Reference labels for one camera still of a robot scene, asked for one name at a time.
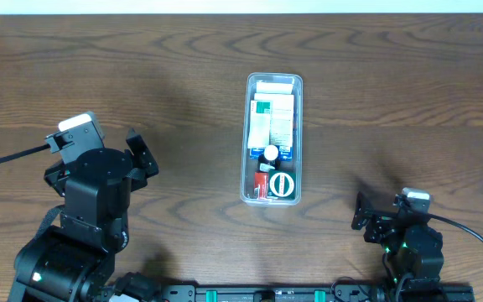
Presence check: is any green Zam-Buk box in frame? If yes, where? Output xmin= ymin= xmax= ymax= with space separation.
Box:
xmin=267 ymin=170 xmax=296 ymax=200

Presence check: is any clear plastic container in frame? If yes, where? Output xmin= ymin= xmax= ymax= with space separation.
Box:
xmin=240 ymin=72 xmax=304 ymax=207

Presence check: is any dark bottle white cap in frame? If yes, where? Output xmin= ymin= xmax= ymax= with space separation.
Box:
xmin=258 ymin=145 xmax=280 ymax=173

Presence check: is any red Panadol box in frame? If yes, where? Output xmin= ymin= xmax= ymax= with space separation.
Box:
xmin=253 ymin=172 xmax=269 ymax=200

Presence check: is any blue medicine box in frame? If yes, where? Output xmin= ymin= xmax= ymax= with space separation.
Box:
xmin=250 ymin=92 xmax=294 ymax=161

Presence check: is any white green medicine box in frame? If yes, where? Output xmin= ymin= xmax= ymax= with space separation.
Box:
xmin=247 ymin=100 xmax=271 ymax=148

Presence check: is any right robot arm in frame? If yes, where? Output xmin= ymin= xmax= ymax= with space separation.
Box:
xmin=351 ymin=188 xmax=444 ymax=294

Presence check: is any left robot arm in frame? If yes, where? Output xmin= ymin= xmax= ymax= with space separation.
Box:
xmin=8 ymin=126 xmax=158 ymax=301

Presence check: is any right black cable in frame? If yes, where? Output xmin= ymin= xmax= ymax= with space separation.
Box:
xmin=423 ymin=211 xmax=483 ymax=302

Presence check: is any black cable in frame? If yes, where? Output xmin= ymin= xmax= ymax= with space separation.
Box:
xmin=423 ymin=211 xmax=483 ymax=302
xmin=0 ymin=143 xmax=52 ymax=172

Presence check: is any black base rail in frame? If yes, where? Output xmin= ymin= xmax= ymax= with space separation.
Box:
xmin=111 ymin=274 xmax=475 ymax=302

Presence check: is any left black cable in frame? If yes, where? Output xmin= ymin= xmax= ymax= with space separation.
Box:
xmin=0 ymin=143 xmax=52 ymax=172

